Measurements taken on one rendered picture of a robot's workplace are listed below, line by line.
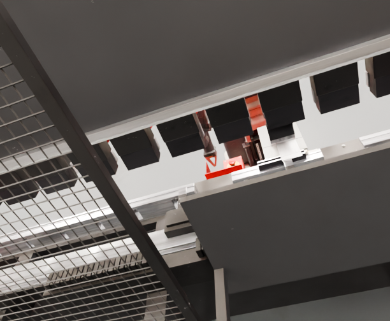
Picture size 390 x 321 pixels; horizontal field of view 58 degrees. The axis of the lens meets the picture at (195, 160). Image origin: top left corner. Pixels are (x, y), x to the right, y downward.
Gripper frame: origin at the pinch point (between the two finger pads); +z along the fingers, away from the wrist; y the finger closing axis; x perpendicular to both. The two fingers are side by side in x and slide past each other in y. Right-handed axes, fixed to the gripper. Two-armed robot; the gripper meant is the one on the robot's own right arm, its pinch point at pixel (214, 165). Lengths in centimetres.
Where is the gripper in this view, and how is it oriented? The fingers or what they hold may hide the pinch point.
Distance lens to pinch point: 194.8
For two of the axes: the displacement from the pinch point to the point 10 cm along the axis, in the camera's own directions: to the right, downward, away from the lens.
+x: 9.4, -2.8, -2.0
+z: 3.3, 8.8, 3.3
